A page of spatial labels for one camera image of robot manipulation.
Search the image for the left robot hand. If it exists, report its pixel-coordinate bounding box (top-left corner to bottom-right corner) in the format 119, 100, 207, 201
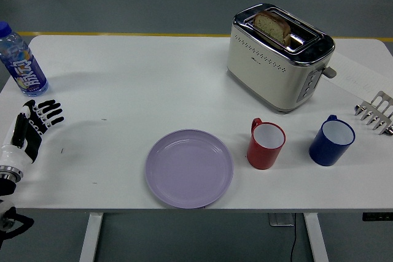
0, 99, 65, 173

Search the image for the purple plate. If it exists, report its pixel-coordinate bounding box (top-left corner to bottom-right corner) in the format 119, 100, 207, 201
144, 128, 235, 209

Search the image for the blue labelled drink bottle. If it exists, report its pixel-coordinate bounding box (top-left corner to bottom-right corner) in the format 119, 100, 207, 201
0, 21, 50, 98

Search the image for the white table leg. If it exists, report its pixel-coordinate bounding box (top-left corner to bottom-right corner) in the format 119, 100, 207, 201
78, 212, 104, 262
303, 212, 330, 262

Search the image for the red mug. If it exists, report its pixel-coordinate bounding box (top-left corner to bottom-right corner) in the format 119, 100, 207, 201
246, 117, 287, 171

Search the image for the cream and chrome toaster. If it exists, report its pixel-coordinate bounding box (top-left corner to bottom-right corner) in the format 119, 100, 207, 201
226, 3, 337, 114

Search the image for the bread slice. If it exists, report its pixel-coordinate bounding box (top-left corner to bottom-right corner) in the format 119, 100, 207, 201
252, 10, 291, 46

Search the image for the grey floor socket box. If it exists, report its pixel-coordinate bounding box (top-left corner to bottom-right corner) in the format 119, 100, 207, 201
269, 213, 295, 227

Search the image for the blue mug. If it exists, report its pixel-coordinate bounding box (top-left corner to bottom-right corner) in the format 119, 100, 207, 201
308, 115, 356, 167

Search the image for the white paper sheet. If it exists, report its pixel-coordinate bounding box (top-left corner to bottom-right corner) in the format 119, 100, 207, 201
320, 49, 393, 102

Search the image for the silver metal rack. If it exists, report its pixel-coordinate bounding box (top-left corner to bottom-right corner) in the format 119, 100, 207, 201
354, 90, 393, 136

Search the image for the black table control panel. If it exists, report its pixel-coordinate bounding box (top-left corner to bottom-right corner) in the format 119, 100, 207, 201
362, 212, 393, 222

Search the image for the black cable under table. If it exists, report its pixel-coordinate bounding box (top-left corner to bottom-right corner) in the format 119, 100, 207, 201
292, 213, 299, 262

